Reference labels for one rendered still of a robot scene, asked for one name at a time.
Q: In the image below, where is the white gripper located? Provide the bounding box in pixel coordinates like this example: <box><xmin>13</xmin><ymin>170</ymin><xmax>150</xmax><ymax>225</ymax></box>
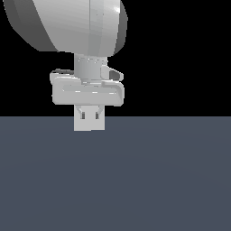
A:
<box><xmin>49</xmin><ymin>69</ymin><xmax>125</xmax><ymax>121</ymax></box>

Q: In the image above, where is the white charger block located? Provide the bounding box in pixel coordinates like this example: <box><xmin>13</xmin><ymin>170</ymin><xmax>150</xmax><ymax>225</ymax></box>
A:
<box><xmin>73</xmin><ymin>106</ymin><xmax>106</xmax><ymax>132</ymax></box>

